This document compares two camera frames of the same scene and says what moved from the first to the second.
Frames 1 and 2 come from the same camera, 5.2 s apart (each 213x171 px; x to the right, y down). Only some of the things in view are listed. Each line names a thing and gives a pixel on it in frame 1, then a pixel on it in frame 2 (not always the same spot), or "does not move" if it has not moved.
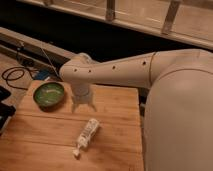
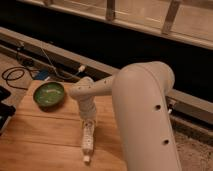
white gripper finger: x=91 y=104 to x=93 y=125
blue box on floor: x=42 y=74 does not move
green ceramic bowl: x=48 y=95 does not move
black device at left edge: x=6 y=111 does not move
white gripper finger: x=74 y=106 to x=83 y=126
